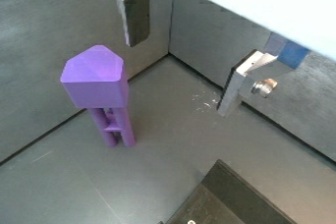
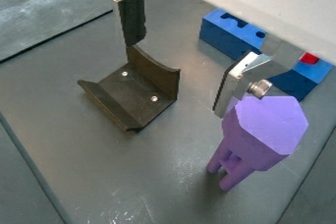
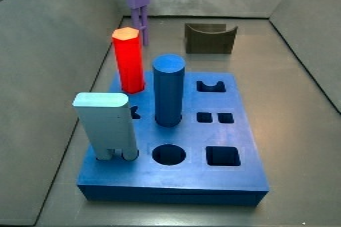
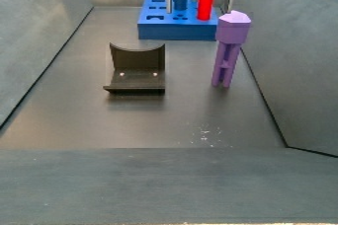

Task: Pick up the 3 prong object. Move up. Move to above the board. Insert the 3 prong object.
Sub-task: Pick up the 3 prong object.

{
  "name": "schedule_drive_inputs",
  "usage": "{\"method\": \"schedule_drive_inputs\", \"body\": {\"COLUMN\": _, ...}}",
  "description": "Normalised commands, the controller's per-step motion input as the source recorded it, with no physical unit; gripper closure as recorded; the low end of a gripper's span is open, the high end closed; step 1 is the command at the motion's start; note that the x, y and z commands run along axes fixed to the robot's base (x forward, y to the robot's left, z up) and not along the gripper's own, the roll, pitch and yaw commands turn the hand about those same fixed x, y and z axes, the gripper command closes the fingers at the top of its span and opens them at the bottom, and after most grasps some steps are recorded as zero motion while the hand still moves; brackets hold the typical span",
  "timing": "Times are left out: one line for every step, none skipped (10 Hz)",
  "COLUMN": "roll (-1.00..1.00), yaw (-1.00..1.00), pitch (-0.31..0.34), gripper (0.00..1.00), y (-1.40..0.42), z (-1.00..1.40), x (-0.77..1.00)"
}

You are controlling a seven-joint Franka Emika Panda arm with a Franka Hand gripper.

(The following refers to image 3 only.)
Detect dark blue cylinder peg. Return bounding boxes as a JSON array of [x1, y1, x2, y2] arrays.
[[152, 54, 185, 127]]

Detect light blue two prong peg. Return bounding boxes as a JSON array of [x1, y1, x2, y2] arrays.
[[72, 92, 139, 161]]

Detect blue shape sorter board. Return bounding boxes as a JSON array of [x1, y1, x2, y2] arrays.
[[77, 72, 268, 206]]

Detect purple three prong peg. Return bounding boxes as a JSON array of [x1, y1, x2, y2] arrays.
[[127, 0, 149, 46]]

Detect red hexagonal peg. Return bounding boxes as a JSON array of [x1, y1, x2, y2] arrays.
[[112, 27, 144, 94]]

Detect dark curved bracket block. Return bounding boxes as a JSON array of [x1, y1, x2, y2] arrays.
[[184, 23, 237, 54]]

